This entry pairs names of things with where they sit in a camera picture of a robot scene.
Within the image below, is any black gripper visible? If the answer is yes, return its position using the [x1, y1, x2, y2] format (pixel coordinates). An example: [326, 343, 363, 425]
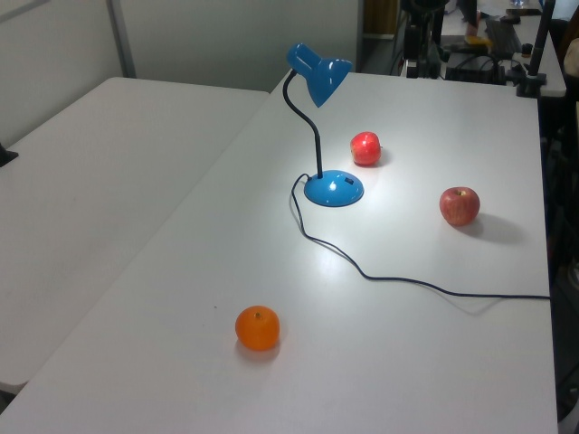
[403, 24, 424, 79]

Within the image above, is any blue desk lamp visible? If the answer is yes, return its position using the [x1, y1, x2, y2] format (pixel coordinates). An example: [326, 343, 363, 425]
[282, 42, 365, 209]

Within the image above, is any black equipment box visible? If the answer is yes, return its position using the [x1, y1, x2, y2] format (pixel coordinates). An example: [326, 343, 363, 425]
[445, 53, 507, 85]

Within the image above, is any wooden shelf cabinet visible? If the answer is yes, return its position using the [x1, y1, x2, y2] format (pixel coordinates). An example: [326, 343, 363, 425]
[361, 0, 401, 36]

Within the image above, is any bright red apple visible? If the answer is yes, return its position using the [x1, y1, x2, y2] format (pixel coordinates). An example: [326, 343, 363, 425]
[349, 131, 383, 167]

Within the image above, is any black keyboard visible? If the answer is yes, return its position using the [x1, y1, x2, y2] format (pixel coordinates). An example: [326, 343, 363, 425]
[485, 17, 523, 54]

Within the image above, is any pale red apple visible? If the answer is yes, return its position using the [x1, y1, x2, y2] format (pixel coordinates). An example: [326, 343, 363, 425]
[438, 186, 481, 227]

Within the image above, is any orange mandarin fruit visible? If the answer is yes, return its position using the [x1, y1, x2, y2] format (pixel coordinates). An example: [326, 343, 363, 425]
[234, 305, 281, 353]

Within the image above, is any black clamp at table edge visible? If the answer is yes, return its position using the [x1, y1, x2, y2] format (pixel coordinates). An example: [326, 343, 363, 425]
[0, 142, 20, 169]

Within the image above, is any black camera pole with clamp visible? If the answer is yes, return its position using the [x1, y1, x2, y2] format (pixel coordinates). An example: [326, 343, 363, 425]
[517, 0, 556, 99]

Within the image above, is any black lamp power cable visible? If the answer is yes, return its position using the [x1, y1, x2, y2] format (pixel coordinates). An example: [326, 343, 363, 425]
[289, 174, 551, 302]

